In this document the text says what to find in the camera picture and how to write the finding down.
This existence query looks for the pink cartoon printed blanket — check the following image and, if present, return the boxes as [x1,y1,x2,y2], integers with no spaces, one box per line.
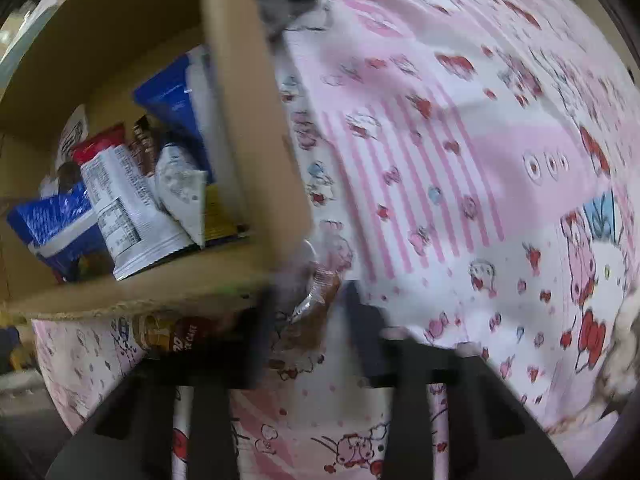
[32,0,640,480]

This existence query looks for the clear chocolate cake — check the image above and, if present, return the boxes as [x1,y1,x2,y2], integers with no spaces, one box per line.
[280,240,346,351]

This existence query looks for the blue white snack packet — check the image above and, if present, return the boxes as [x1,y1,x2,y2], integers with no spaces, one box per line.
[132,45,216,186]

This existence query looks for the yellow blue bear snack packet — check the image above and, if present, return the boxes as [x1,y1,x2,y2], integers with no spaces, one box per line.
[202,182,251,246]

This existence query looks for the white chocolate print snack packet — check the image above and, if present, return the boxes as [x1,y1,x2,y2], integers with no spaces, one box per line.
[40,104,91,196]

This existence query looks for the silver white snack packet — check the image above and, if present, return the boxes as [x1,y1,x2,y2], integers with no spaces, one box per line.
[154,142,210,248]

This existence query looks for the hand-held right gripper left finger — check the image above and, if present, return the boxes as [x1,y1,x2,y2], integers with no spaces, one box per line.
[47,285,281,480]

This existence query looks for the cardboard box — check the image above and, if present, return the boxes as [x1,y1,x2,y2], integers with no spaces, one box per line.
[0,0,316,321]

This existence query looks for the beige fluffy object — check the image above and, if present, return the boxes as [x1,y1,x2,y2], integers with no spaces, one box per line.
[597,300,640,411]

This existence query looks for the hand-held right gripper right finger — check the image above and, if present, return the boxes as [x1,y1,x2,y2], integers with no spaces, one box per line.
[345,280,573,480]

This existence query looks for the white red topped snack packet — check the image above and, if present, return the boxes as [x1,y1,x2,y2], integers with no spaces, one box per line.
[72,122,201,281]

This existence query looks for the brown chocolate snack packet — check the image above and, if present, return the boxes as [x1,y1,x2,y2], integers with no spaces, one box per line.
[127,115,166,178]

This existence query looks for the brown cake snack packet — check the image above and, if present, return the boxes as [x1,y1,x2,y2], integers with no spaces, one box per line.
[120,310,236,361]

